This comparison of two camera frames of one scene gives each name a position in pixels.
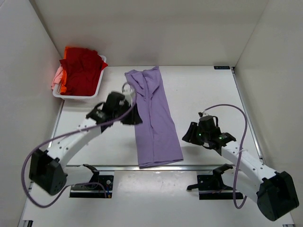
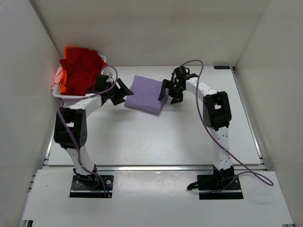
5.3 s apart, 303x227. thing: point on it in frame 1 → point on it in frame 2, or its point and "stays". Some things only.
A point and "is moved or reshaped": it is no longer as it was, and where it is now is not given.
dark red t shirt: [83, 67] stays
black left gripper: [135, 117] → [123, 91]
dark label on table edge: [221, 67] stays
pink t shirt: [58, 76] stays
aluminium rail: [118, 169] stays
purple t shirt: [157, 141] is moved or reshaped
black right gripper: [190, 135] → [166, 84]
